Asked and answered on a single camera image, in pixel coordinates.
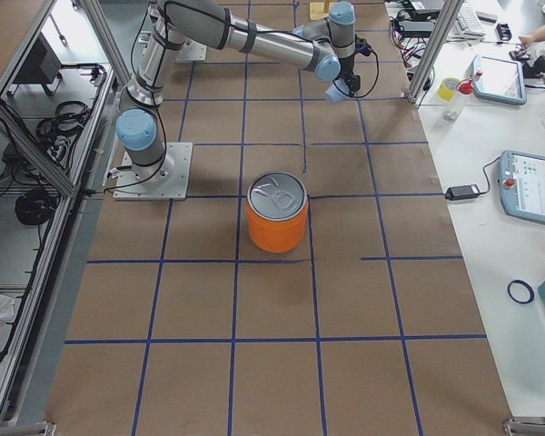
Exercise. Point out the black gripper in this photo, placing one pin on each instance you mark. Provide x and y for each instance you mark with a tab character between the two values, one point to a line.
354	84

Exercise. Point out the person hand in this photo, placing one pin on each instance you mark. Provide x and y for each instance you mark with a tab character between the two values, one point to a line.
531	38

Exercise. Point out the yellow tape roll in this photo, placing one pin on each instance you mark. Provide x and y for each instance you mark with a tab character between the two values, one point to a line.
447	88

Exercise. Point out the white keyboard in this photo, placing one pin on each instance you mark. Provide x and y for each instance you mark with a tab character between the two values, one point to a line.
467	23

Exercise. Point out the upper teach pendant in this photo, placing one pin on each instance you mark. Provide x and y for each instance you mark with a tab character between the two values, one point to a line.
498	80

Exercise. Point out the teach pendant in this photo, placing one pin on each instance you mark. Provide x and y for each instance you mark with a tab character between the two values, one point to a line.
522	185
498	80

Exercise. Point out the black power adapter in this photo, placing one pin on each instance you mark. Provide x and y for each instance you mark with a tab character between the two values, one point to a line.
462	192

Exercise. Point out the lower teach pendant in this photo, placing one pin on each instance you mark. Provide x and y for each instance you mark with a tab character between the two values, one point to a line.
522	185

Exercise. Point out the aluminium frame post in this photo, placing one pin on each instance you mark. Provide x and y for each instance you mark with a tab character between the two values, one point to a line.
441	29

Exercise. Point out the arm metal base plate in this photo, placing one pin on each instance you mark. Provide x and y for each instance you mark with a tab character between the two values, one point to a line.
170	181

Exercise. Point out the aluminium frame rail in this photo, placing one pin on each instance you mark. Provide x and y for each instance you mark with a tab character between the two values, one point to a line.
43	200

